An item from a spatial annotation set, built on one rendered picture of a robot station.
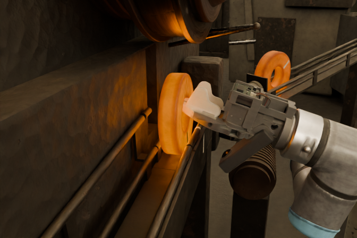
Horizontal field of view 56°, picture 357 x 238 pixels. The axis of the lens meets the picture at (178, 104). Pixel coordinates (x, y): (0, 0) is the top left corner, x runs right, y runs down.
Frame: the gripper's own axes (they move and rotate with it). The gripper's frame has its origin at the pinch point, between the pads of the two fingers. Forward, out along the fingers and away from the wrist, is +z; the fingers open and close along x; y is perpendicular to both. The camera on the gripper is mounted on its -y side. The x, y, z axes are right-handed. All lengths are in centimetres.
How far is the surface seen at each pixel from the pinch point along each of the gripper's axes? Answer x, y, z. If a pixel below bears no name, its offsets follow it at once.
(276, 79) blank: -51, -2, -21
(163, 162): 4.2, -10.4, -1.1
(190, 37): 8.7, 14.4, -0.2
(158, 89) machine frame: -4.7, -0.5, 5.6
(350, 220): -63, -48, -68
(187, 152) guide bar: 9.0, -3.8, -5.0
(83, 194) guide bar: 28.3, -2.8, 3.6
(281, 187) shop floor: -98, -66, -49
